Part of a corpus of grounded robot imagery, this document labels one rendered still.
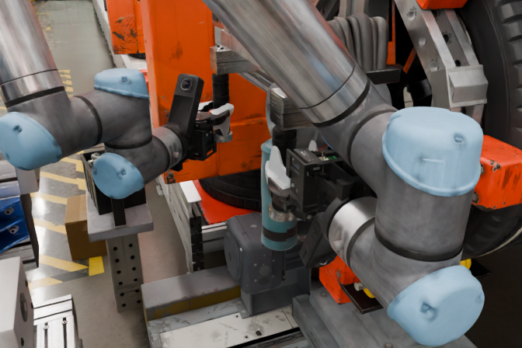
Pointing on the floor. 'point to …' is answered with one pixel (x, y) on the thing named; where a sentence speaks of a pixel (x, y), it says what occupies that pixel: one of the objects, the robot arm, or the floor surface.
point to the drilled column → (126, 271)
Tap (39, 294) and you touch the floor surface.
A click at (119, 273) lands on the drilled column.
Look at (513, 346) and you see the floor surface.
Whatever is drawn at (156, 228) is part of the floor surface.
